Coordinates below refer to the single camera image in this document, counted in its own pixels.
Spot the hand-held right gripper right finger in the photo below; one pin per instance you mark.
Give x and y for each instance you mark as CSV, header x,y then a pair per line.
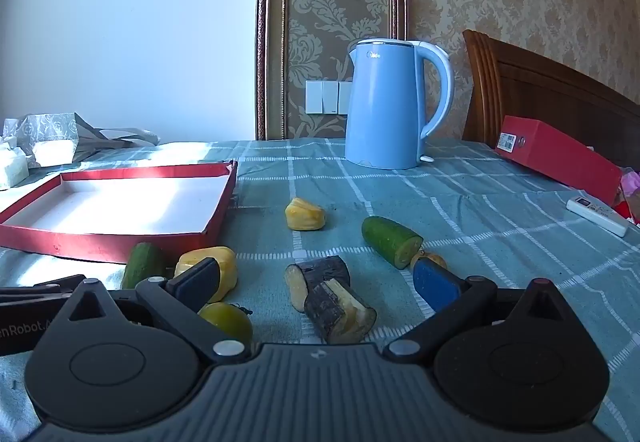
x,y
435,286

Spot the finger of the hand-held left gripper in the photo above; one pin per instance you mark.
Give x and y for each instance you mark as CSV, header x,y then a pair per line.
x,y
45,286

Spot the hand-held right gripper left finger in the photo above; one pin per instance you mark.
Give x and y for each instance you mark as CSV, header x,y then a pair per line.
x,y
200,278

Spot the brown round passion fruit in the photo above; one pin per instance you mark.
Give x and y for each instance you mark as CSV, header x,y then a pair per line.
x,y
434,260

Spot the green tomato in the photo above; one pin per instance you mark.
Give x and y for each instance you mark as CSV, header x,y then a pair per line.
x,y
230,323

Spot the short cucumber piece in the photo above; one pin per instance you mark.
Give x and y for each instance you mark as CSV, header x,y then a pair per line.
x,y
142,264

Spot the red shallow cardboard box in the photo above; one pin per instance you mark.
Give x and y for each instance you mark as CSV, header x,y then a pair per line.
x,y
100,202

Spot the long cucumber piece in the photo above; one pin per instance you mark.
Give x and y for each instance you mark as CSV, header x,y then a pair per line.
x,y
387,232

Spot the white tissue pack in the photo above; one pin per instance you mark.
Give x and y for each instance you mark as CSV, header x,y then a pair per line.
x,y
11,167

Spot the silver patterned gift bag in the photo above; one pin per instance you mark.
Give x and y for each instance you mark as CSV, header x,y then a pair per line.
x,y
47,137

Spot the white remote control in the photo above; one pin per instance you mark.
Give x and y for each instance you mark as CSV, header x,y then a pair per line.
x,y
597,216

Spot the blue electric kettle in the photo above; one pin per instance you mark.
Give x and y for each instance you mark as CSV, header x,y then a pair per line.
x,y
385,112

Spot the red box with white label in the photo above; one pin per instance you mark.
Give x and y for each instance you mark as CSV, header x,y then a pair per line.
x,y
555,145

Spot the pink plastic bag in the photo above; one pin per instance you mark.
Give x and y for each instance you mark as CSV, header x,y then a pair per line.
x,y
631,192

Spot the wooden chair back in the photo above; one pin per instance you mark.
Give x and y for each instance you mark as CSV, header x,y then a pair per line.
x,y
550,87

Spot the white wall switch panel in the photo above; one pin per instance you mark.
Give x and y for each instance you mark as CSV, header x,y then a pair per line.
x,y
327,97

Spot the gilded ornate wall frame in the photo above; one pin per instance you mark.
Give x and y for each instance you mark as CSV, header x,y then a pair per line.
x,y
272,22

